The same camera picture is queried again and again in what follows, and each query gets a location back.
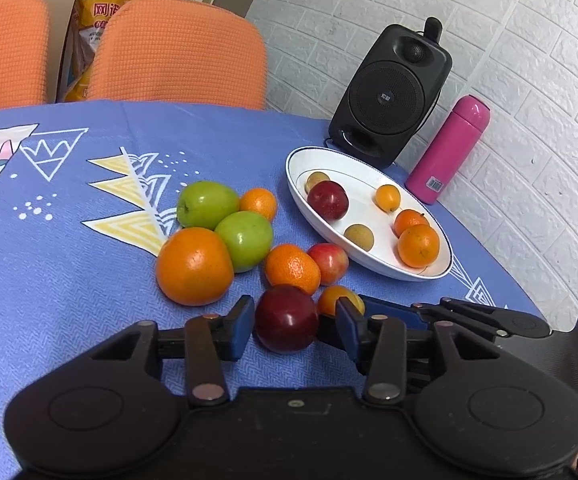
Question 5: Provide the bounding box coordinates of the white plate with blue rim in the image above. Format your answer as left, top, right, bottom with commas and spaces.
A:
285, 146, 453, 281

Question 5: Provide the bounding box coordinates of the mandarin with green stem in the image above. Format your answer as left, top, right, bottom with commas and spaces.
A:
393, 209, 431, 237

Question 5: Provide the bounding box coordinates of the orange chair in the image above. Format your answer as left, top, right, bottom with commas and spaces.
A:
0, 0, 50, 116
86, 0, 268, 111

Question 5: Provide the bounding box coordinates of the yellow plastic bag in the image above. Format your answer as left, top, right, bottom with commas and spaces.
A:
64, 0, 170, 103

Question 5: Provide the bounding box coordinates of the green jujube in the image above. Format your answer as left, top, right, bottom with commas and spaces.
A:
214, 211, 274, 273
176, 181, 241, 231

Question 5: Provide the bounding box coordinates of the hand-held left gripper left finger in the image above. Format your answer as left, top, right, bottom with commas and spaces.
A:
88, 295, 256, 407

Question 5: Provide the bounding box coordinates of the red-yellow small apple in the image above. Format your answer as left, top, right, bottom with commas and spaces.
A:
307, 242, 351, 286

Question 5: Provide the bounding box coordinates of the black loudspeaker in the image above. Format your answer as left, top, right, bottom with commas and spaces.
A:
329, 24, 453, 171

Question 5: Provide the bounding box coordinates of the small yellow-orange kumquat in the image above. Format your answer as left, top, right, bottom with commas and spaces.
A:
374, 184, 402, 212

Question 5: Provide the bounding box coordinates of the pink thermos bottle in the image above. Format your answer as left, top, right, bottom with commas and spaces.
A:
405, 95, 491, 206

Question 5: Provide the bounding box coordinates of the cardboard box with blue tape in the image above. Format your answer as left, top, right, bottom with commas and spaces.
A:
0, 0, 90, 102

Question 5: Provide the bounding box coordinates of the black microphone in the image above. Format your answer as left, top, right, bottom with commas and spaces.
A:
416, 16, 444, 46

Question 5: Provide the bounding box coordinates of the tan longan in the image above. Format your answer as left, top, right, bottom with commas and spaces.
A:
305, 171, 331, 193
344, 223, 375, 252

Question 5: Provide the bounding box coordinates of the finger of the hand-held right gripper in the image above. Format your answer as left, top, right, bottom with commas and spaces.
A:
361, 297, 551, 339

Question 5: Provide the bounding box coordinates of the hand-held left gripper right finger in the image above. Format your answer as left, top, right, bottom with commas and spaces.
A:
335, 298, 500, 404

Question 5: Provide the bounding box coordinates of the large orange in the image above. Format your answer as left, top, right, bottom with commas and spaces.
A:
397, 224, 441, 269

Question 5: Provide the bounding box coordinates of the dark red plum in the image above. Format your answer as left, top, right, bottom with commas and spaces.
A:
307, 180, 350, 221
254, 284, 320, 354

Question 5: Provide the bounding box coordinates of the small mandarin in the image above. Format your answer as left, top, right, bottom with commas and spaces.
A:
239, 187, 278, 222

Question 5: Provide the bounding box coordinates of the printed blue tablecloth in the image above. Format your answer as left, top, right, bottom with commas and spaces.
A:
0, 100, 555, 480

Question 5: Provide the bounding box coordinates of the medium orange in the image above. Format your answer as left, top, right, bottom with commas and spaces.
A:
155, 227, 235, 307

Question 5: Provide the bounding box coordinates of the red and yellow plum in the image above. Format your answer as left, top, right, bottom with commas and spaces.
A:
317, 285, 366, 317

